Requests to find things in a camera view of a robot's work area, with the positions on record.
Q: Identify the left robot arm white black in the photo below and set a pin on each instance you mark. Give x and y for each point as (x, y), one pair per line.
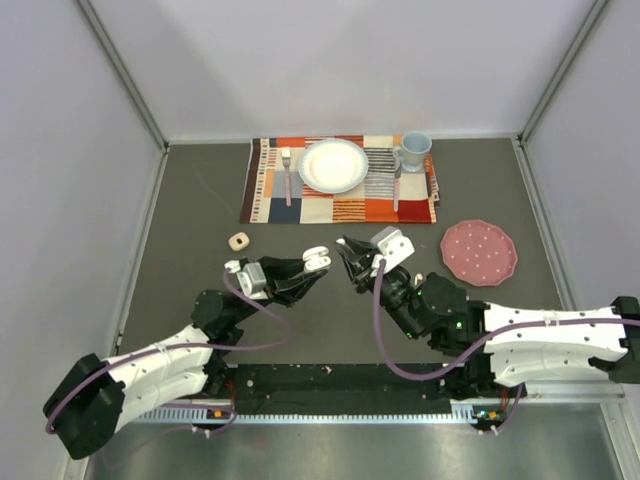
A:
(98, 397)

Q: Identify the white glossy charging case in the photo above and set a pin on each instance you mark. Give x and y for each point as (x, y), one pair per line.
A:
(316, 259)

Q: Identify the aluminium frame post left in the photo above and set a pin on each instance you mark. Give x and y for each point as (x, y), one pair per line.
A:
(121, 71)

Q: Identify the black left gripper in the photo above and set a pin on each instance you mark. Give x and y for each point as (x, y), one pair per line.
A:
(279, 287)

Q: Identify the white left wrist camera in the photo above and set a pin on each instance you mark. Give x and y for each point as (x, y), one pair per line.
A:
(251, 278)

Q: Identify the pink handled metal fork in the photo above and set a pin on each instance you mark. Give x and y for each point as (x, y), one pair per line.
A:
(286, 162)

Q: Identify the white plate with blue rim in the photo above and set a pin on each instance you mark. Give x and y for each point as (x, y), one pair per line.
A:
(333, 166)

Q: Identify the light blue mug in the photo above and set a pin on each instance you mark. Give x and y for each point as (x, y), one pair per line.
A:
(412, 151)

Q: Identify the grey slotted cable duct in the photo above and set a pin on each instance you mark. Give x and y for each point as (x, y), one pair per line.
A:
(457, 413)

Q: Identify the beige case with black oval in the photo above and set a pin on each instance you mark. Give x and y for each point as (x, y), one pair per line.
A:
(239, 241)

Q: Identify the aluminium frame post right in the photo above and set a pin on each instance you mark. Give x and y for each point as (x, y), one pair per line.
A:
(588, 26)

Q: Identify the aluminium frame post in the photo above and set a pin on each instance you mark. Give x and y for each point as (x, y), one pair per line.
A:
(121, 71)
(588, 26)

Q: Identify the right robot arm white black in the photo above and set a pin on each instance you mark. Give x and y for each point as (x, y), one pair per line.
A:
(490, 346)

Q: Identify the pink dotted plate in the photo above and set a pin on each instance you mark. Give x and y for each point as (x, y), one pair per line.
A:
(479, 253)

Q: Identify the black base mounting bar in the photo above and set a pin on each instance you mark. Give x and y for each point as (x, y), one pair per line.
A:
(333, 389)

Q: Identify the pink handled knife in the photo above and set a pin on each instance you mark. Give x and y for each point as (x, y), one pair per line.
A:
(396, 192)

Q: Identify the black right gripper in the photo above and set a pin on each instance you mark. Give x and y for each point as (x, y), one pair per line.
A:
(359, 266)

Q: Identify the multicoloured patchwork placemat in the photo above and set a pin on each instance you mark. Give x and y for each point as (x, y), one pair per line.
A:
(370, 202)

